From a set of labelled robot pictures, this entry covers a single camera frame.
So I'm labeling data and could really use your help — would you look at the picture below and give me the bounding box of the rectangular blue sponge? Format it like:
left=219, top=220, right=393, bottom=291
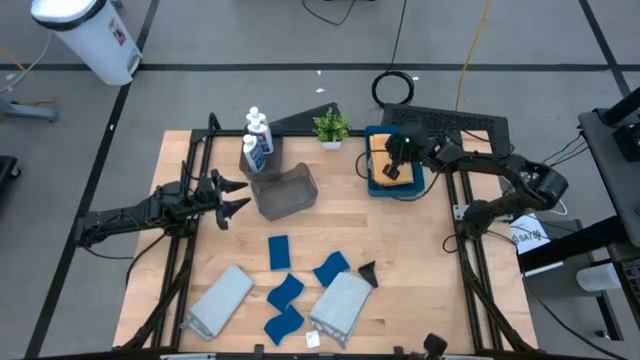
left=267, top=234, right=292, bottom=272

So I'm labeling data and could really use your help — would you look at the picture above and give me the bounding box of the black beam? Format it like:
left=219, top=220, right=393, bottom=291
left=517, top=214, right=640, bottom=274

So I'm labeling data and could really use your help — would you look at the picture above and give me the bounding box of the green plant in white pot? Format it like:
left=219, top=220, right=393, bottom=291
left=312, top=107, right=351, bottom=152

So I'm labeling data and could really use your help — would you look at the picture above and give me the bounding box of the black perforated panel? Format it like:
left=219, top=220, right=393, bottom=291
left=380, top=103, right=513, bottom=171

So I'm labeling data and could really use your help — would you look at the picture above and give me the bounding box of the white cylinder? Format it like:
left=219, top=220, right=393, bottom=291
left=575, top=262, right=624, bottom=293

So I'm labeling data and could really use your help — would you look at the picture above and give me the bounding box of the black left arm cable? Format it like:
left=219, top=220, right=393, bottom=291
left=124, top=232, right=169, bottom=290

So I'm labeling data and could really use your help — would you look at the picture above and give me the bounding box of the black pole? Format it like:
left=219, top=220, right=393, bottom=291
left=599, top=87, right=640, bottom=129

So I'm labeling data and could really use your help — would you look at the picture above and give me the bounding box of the black plastic scraper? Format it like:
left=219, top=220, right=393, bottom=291
left=357, top=260, right=380, bottom=289

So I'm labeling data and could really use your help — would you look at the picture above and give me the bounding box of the yellow cable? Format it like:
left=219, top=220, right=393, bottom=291
left=453, top=0, right=494, bottom=112

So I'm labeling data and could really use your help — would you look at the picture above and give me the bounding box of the blue plastic bin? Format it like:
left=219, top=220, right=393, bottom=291
left=363, top=124, right=426, bottom=200

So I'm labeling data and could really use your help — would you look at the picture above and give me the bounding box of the black round object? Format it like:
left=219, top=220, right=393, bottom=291
left=405, top=333, right=449, bottom=360

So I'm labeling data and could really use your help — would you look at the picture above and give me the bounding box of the white pedal trash bin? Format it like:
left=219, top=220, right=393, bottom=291
left=29, top=0, right=145, bottom=87

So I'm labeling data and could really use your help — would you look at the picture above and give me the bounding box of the white printed paper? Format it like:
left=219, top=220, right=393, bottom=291
left=509, top=213, right=551, bottom=256

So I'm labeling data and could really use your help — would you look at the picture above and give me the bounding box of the grey waffle towel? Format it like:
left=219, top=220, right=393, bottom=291
left=179, top=263, right=255, bottom=341
left=308, top=271, right=373, bottom=347

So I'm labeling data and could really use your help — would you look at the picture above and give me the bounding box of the grey stand foot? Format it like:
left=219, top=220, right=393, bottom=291
left=0, top=98, right=60, bottom=124

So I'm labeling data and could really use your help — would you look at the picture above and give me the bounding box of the wavy blue sponge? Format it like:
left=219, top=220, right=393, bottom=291
left=266, top=272, right=306, bottom=314
left=263, top=304, right=306, bottom=347
left=312, top=250, right=351, bottom=289

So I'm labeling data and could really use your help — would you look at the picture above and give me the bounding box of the black flat panel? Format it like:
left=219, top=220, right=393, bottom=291
left=272, top=101, right=344, bottom=132

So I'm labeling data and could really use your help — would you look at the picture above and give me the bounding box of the orange microfibre cloth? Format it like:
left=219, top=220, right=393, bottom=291
left=369, top=133, right=416, bottom=187

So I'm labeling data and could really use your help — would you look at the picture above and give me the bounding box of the black coiled cable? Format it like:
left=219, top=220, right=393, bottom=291
left=370, top=0, right=416, bottom=109

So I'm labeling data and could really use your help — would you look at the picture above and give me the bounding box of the grey mesh storage bin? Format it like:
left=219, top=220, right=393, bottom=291
left=249, top=162, right=320, bottom=222
left=238, top=122, right=285, bottom=182

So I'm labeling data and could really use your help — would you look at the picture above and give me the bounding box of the black floor cable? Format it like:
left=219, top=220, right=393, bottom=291
left=301, top=0, right=357, bottom=26

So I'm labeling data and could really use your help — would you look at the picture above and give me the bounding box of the black box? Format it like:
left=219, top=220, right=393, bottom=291
left=612, top=122, right=640, bottom=162

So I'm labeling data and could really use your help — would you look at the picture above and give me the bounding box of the grey cart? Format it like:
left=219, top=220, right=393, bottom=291
left=578, top=107, right=640, bottom=251

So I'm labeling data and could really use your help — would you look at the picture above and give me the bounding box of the white plastic cleaner bottle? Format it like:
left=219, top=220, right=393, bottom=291
left=248, top=118, right=275, bottom=155
left=244, top=105, right=267, bottom=127
left=241, top=133, right=267, bottom=174

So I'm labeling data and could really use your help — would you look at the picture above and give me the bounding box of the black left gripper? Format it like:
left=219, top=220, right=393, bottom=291
left=197, top=168, right=252, bottom=231

